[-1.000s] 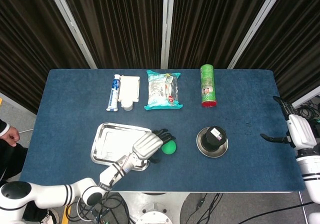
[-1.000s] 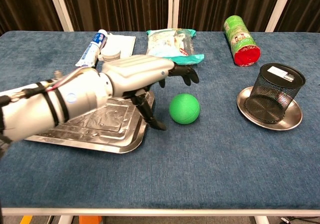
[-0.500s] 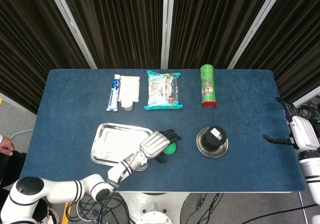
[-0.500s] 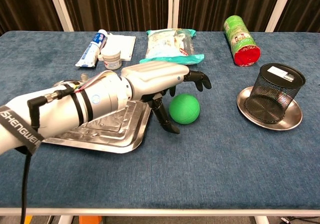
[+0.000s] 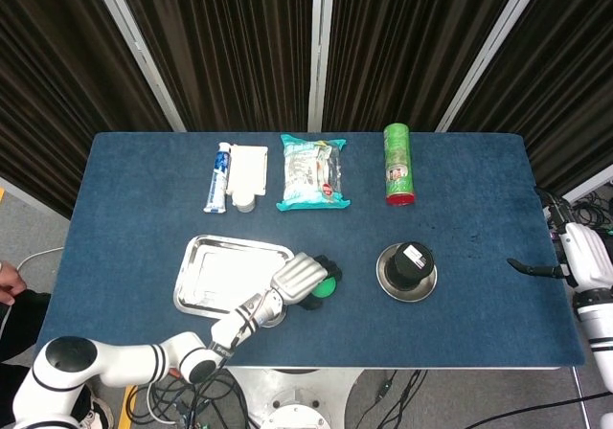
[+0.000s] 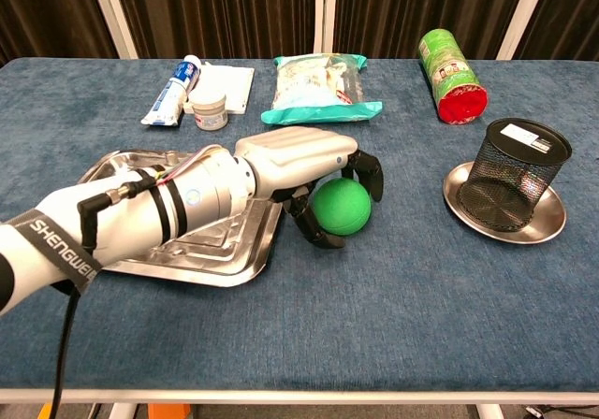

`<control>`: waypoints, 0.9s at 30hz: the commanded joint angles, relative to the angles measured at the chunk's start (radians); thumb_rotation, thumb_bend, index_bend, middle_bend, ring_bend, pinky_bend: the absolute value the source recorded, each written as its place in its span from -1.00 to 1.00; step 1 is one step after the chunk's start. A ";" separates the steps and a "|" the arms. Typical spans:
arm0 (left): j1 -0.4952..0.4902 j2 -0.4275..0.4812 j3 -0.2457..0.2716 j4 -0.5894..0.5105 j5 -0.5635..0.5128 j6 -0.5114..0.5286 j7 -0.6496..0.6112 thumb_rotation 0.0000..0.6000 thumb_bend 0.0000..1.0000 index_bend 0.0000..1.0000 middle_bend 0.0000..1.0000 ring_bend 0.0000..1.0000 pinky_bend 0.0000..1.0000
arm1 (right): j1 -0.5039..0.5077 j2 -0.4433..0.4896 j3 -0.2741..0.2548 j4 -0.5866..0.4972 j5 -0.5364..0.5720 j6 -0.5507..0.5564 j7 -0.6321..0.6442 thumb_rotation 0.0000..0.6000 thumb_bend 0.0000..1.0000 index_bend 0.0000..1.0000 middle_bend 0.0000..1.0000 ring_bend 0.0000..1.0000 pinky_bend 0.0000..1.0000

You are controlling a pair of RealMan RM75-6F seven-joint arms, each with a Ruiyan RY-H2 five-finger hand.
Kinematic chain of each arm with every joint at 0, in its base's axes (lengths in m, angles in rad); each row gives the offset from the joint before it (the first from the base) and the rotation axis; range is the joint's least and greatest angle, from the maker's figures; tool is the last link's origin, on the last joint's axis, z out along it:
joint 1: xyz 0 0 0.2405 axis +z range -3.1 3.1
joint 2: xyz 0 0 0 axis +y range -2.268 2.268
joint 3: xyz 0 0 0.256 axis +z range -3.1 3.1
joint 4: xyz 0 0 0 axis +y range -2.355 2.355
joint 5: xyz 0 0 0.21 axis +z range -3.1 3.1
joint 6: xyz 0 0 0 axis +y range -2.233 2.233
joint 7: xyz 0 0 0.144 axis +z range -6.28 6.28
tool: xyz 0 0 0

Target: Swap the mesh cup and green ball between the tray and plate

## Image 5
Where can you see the small white jar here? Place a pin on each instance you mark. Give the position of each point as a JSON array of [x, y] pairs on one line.
[[244, 204]]

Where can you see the teal snack bag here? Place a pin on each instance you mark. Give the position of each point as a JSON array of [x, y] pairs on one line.
[[311, 175]]

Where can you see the white black shoe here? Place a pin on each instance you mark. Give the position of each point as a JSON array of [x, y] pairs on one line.
[[98, 412]]

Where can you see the green ball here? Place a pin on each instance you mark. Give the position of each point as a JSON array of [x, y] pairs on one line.
[[325, 288]]

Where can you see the dark brown curtain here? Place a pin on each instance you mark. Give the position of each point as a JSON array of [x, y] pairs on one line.
[[565, 89], [230, 46], [397, 41], [48, 89]]

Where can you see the blue white toothpaste tube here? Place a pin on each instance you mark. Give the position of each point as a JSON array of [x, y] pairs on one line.
[[218, 180]]

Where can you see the bystander bare hand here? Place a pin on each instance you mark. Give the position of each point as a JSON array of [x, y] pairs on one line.
[[12, 283]]

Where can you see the green chips can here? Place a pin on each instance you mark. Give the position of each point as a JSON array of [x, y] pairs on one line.
[[399, 165]]

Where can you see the blue felt table cover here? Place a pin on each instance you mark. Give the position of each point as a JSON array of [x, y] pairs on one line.
[[431, 338]]

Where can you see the white partition post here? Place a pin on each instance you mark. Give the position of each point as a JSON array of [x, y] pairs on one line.
[[488, 51], [139, 51], [320, 51]]

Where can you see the round steel plate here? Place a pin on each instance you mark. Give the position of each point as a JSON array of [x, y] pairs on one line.
[[407, 295]]

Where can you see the white flat package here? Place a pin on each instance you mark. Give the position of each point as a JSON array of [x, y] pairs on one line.
[[249, 168]]

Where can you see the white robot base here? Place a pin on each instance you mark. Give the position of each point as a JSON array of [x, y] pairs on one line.
[[297, 395]]

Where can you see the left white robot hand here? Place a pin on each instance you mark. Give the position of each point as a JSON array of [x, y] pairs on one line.
[[297, 276]]

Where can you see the black cylindrical jar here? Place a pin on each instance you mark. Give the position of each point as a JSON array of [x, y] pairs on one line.
[[409, 266]]

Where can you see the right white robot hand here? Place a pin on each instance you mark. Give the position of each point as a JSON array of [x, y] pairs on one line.
[[589, 256]]

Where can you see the rectangular steel tray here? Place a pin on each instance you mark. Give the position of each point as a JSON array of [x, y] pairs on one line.
[[225, 271]]

